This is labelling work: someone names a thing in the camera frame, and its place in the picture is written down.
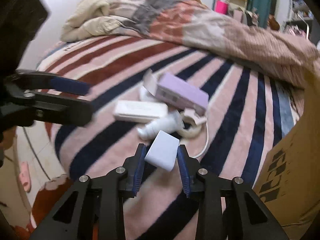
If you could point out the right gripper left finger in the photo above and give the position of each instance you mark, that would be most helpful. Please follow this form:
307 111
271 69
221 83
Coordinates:
98 201

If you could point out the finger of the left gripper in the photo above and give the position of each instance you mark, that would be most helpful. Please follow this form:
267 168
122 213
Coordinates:
34 80
58 110

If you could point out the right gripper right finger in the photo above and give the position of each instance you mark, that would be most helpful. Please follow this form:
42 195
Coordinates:
228 209

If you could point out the white charger adapter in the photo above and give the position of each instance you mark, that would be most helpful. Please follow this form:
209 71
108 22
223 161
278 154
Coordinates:
163 151

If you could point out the brown cardboard box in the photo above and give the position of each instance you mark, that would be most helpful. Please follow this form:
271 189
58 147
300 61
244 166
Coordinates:
288 183

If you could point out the cream fleece blanket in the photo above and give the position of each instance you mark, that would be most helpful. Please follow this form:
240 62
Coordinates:
91 18

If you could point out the pink slipper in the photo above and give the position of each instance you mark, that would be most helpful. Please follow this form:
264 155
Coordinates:
24 176

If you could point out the white rectangular case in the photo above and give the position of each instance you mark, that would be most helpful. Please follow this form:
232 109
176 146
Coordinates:
139 111

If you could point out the striped fleece blanket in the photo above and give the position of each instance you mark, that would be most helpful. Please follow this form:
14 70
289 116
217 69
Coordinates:
228 116

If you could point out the white tape roll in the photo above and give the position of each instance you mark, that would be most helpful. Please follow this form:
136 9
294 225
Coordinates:
192 123

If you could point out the white squeeze tube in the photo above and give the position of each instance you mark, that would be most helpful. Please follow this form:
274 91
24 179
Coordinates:
168 124

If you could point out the purple rectangular box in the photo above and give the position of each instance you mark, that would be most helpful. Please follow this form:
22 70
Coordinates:
176 92

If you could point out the patchwork pink grey duvet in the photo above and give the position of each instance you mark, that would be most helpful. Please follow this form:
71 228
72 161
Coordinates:
187 22

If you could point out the brown plush on desk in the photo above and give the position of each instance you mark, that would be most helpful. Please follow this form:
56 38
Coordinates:
273 24

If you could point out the bright pink bag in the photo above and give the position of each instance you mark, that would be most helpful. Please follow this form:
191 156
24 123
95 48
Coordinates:
222 7

